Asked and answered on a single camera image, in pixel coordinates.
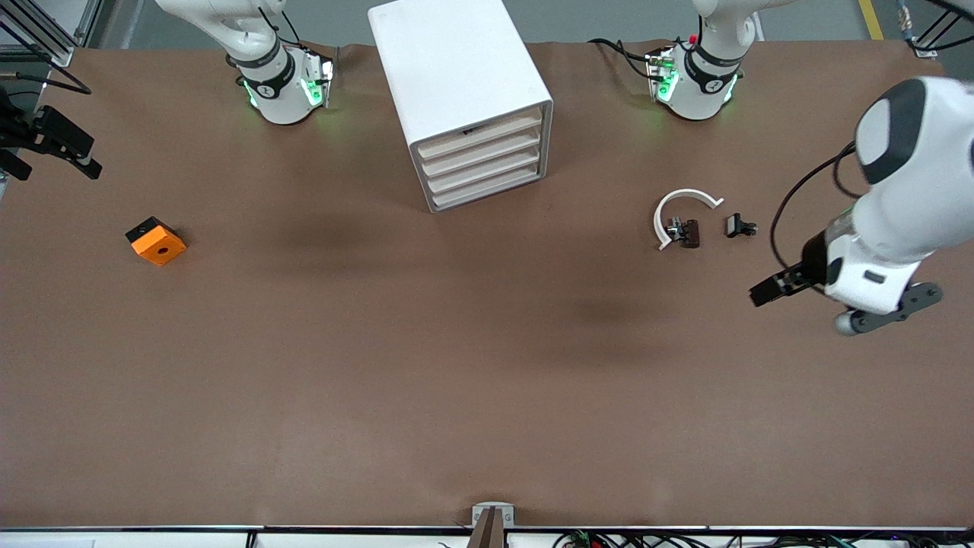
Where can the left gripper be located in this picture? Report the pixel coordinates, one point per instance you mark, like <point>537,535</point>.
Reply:
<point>811,264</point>

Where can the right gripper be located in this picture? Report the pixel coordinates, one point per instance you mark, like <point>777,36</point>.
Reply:
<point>17,131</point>

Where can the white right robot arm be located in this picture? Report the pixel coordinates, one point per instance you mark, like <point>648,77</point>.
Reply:
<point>278,84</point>

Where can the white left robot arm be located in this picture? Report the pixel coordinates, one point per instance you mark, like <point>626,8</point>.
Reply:
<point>913,190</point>

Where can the small black clip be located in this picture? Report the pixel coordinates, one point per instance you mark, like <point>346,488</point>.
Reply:
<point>734,225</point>

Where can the small brown black component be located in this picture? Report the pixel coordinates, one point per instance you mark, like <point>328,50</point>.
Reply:
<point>689,234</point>

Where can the orange and black block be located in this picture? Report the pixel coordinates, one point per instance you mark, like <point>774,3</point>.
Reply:
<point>160,247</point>

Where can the brown table cover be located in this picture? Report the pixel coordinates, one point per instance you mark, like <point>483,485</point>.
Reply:
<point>487,380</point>

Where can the aluminium frame post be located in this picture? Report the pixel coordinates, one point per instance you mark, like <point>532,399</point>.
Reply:
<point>61,55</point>
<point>924,49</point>

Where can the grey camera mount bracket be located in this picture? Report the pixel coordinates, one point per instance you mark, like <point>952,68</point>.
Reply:
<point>493,525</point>

